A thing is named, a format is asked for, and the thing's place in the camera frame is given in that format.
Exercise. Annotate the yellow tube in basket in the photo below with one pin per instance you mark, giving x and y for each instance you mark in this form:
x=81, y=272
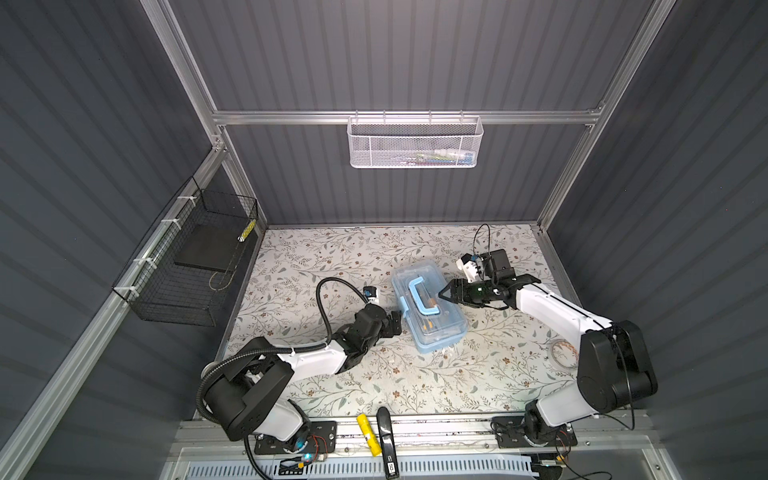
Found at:
x=247, y=231

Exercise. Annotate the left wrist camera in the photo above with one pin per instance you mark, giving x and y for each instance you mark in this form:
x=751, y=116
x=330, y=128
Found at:
x=371, y=294

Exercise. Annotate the clear tape roll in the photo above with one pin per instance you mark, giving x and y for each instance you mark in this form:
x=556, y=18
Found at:
x=563, y=355

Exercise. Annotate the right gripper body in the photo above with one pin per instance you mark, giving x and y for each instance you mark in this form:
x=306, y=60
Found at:
x=478, y=292

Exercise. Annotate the black handle tool on rail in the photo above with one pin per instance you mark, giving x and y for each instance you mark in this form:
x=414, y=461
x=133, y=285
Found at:
x=387, y=443

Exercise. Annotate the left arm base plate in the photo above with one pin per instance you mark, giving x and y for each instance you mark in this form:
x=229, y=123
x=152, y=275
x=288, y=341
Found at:
x=317, y=437

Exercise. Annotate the blue plastic tool box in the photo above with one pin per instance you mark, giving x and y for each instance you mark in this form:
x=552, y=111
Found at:
x=434, y=323

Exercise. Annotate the black wire basket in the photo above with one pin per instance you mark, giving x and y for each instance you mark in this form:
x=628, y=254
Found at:
x=186, y=270

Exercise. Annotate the white wire mesh basket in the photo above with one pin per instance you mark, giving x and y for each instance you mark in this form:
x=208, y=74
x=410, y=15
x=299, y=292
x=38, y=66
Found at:
x=414, y=142

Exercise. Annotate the black pad in basket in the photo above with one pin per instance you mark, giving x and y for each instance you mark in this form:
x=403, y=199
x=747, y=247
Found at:
x=210, y=248

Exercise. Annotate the yellow marker on rail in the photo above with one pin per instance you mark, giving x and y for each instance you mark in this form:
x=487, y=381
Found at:
x=369, y=435

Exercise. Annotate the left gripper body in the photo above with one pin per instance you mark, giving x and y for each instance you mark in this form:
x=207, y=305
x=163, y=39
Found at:
x=386, y=331

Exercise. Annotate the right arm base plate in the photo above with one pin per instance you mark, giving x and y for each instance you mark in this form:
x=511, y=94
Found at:
x=518, y=431

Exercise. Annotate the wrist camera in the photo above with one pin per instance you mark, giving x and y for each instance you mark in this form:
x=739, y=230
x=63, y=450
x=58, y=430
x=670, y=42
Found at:
x=371, y=294
x=471, y=266

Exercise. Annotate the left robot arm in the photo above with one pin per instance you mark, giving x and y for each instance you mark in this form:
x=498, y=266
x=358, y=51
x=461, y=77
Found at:
x=243, y=393

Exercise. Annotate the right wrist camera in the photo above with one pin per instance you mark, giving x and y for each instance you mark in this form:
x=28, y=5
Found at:
x=471, y=266

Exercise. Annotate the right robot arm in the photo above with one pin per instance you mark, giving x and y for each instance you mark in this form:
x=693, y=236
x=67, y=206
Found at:
x=614, y=368

